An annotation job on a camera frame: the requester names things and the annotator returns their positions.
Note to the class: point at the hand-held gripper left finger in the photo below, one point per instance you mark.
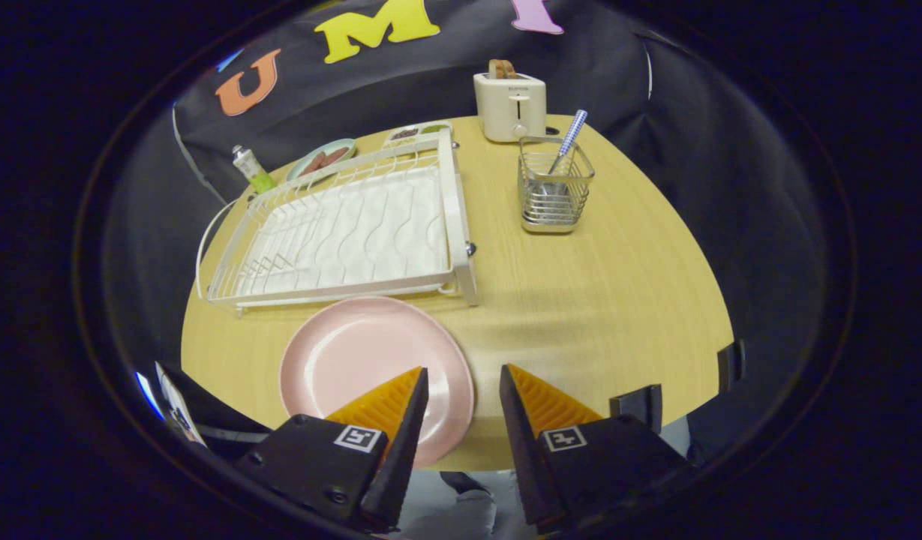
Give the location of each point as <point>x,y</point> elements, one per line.
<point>400,450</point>

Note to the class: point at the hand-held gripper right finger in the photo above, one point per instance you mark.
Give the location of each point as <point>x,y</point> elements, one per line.
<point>521,457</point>

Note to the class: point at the pink plate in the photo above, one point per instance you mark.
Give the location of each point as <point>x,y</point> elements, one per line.
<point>355,352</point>

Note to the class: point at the teal plate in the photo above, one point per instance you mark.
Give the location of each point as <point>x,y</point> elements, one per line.
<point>310,176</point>

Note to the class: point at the white printed sheet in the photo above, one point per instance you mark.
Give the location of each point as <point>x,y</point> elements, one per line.
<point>177,405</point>

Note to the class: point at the black table clamp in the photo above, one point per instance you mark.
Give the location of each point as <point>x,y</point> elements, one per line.
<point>731,366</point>

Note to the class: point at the brown sausage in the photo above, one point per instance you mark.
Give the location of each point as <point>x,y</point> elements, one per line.
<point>313,165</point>
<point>334,157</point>

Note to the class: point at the green liquid bottle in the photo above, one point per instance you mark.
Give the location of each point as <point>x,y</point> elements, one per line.
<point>252,171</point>

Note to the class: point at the white divided condiment tray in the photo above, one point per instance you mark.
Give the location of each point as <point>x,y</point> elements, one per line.
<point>419,133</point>

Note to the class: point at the cream toaster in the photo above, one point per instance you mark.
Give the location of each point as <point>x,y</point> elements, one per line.
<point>509,109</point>

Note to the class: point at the black backdrop cloth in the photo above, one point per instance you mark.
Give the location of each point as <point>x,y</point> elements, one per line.
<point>430,82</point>

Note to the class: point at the brown bread slice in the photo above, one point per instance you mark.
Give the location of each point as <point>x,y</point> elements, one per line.
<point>502,69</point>

